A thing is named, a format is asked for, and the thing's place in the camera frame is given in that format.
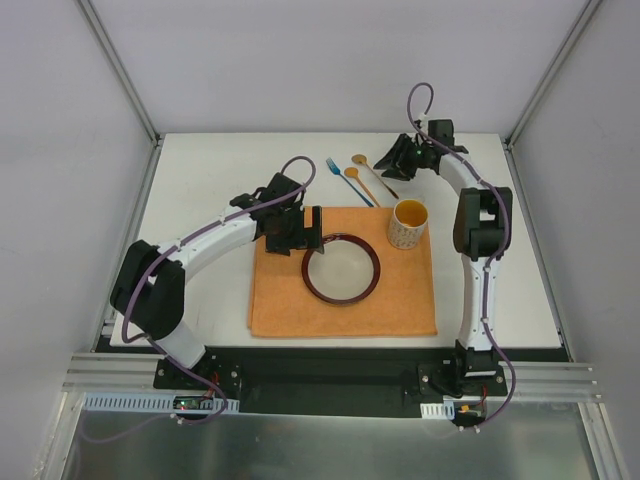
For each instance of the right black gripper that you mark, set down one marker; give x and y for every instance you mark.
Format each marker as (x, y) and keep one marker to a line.
(401, 158)

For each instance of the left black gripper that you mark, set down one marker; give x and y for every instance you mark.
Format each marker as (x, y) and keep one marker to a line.
(298, 229)

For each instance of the gold spoon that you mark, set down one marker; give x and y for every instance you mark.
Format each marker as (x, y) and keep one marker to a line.
(362, 160)
(353, 173)

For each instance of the blue metal fork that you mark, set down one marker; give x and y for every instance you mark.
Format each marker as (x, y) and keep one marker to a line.
(336, 171)

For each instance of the white floral mug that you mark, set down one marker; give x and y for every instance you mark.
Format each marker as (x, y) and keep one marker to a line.
(407, 224)

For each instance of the red rimmed plate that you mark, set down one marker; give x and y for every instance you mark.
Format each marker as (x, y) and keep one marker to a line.
(345, 272)

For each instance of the orange cloth placemat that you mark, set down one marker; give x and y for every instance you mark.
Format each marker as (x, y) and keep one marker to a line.
(402, 303)

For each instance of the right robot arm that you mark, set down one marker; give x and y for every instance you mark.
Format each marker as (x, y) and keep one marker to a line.
(481, 235)

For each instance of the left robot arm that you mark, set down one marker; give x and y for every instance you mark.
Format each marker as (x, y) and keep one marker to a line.
(151, 283)

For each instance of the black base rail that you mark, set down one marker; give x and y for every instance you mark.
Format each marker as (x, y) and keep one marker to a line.
(355, 382)

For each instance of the left aluminium frame post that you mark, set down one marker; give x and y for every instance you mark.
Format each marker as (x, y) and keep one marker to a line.
(99, 31)

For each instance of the aluminium frame post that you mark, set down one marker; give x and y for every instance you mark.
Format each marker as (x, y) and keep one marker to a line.
(569, 43)
(99, 31)

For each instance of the right white cable duct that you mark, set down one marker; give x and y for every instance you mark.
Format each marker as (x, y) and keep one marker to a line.
(438, 411)

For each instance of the white cable duct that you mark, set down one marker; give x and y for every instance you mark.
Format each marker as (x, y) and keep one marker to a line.
(438, 411)
(157, 403)

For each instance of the right aluminium frame post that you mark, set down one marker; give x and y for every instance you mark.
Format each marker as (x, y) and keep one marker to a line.
(569, 43)

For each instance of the aluminium front rail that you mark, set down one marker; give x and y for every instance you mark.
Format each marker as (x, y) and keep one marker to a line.
(555, 382)

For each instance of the left white cable duct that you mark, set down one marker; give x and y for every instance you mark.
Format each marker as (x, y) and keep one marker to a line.
(157, 403)

